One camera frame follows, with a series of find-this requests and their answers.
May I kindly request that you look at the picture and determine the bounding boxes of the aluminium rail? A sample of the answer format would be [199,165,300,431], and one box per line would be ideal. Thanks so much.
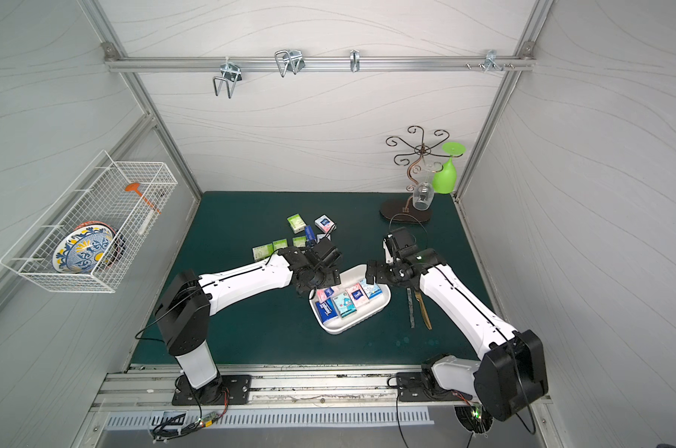
[90,365,553,414]
[105,53,537,74]

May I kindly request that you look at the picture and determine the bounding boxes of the cable bundle under rail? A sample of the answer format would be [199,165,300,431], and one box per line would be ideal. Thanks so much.
[148,391,231,444]

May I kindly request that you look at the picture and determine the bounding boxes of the white plastic storage box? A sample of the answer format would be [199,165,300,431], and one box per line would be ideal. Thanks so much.
[309,264,391,335]

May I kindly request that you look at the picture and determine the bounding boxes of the dark blue tempo pack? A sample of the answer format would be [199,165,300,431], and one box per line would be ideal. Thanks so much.
[315,299,340,324]
[304,225,317,248]

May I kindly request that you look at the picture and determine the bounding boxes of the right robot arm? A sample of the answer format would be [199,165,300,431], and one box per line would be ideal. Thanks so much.
[366,228,549,422]

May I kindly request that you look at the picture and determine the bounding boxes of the metal hook left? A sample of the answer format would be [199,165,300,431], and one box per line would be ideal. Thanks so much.
[213,58,243,99]

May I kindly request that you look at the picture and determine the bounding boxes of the blue yellow patterned plate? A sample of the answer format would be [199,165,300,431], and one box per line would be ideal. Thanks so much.
[52,224,115,274]

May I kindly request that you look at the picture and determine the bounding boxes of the teal cartoon tissue pack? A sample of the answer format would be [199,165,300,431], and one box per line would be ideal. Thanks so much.
[332,291,357,318]

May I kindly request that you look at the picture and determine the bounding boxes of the aluminium top rail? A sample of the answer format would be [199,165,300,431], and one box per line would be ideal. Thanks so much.
[105,53,537,74]

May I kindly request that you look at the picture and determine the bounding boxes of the green tissue pack far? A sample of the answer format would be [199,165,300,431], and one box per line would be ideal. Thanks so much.
[287,214,306,233]

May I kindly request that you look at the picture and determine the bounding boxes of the green tissue pack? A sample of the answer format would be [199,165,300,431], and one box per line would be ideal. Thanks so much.
[292,236,307,248]
[272,239,289,250]
[252,244,275,261]
[287,214,306,233]

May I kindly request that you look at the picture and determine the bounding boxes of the metal hook right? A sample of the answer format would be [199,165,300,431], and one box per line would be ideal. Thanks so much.
[465,50,515,73]

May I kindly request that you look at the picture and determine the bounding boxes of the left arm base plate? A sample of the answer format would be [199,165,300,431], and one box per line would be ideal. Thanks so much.
[171,374,251,406]

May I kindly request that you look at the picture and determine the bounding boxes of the clear wine glass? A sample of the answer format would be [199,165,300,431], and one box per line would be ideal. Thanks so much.
[412,182,434,211]

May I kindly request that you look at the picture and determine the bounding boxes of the dark blue Tempo pack upright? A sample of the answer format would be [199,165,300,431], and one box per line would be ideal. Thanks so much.
[304,225,317,248]

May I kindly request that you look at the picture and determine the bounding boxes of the light blue tissue pack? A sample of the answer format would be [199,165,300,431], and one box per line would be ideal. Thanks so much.
[360,279,383,300]

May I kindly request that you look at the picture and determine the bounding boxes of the aluminium front rail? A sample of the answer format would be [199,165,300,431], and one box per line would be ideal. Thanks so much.
[90,365,553,414]

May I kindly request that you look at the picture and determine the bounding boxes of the green tissue pack left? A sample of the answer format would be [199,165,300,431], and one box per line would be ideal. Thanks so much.
[252,244,275,261]

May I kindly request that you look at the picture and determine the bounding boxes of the wooden handled utensil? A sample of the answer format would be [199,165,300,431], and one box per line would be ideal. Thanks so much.
[416,290,432,330]

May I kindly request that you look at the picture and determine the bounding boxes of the white wire basket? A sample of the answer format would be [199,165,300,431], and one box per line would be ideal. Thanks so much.
[0,152,177,293]

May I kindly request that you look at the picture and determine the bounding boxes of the metal glass holder stand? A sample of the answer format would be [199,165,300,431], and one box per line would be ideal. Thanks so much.
[380,125,450,224]

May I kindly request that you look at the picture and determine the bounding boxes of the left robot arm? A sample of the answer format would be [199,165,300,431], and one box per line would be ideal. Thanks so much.
[153,238,342,390]

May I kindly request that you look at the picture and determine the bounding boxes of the green plastic wine glass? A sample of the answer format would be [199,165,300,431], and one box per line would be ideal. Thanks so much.
[432,142,467,194]

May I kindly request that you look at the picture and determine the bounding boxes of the metal hook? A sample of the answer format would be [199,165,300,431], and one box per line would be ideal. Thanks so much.
[465,50,515,73]
[349,50,360,73]
[274,50,306,78]
[213,58,243,99]

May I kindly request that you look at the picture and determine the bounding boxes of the orange handled tool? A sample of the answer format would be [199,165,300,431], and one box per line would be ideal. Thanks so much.
[124,182,161,215]

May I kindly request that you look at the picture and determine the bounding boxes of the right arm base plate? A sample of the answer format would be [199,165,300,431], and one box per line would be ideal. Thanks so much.
[387,371,474,404]

